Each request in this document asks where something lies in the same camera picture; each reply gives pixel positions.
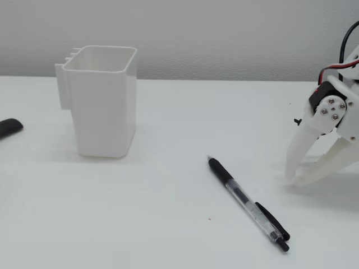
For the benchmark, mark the white moving gripper finger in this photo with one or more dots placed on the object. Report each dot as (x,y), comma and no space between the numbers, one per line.
(303,140)

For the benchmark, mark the white fixed gripper finger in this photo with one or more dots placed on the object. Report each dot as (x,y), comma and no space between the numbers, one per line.
(336,161)

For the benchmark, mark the small grey black cylinder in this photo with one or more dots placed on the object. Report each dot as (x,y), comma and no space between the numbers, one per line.
(224,175)

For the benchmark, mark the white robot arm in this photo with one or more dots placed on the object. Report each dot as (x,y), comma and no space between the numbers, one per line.
(352,65)

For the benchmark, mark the white plastic pen holder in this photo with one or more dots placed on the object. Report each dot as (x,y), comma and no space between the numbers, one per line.
(103,112)

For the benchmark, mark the tiny black piece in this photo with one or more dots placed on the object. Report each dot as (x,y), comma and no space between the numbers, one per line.
(298,121)

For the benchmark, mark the flat black object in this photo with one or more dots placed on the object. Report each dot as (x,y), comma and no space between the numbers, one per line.
(9,126)

